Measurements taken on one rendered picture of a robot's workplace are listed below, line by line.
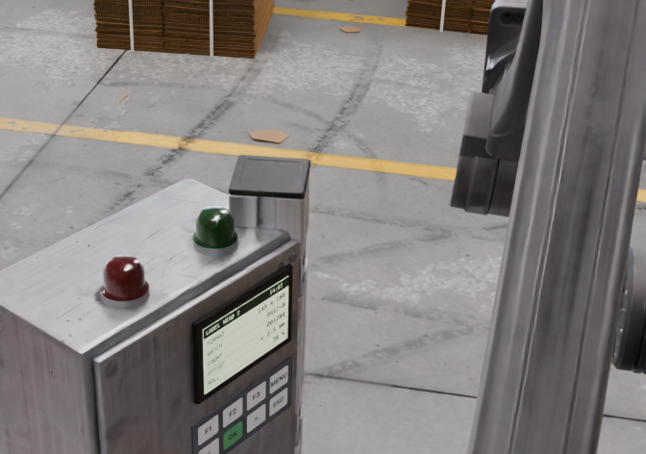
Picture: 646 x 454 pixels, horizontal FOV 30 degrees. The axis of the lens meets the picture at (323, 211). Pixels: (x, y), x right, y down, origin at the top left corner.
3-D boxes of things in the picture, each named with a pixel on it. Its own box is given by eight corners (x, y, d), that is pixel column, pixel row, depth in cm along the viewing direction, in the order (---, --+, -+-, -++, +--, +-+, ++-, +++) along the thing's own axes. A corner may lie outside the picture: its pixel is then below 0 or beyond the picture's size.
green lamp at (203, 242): (183, 244, 69) (182, 211, 68) (214, 227, 71) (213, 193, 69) (215, 261, 67) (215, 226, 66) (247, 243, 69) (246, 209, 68)
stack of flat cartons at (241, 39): (93, 48, 469) (87, -31, 453) (126, 0, 516) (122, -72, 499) (256, 60, 465) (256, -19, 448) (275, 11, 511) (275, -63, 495)
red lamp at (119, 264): (90, 296, 64) (87, 260, 63) (126, 276, 66) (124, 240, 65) (123, 315, 63) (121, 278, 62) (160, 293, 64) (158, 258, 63)
